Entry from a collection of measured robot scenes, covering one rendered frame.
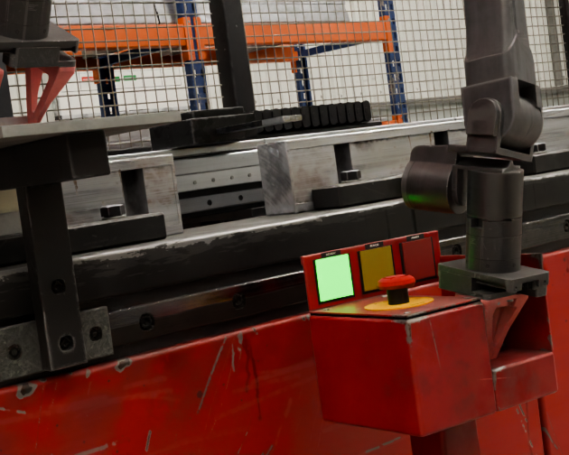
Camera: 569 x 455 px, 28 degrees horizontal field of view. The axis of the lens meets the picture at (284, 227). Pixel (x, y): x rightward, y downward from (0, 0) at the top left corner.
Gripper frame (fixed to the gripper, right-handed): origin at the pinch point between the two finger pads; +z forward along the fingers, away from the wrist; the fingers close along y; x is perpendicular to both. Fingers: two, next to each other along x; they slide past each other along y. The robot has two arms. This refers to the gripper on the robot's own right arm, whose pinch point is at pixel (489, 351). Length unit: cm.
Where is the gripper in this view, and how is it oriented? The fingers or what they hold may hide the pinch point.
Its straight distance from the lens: 122.9
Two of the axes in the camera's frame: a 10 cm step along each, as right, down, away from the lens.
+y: -6.2, -1.4, 7.7
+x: -7.8, 1.1, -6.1
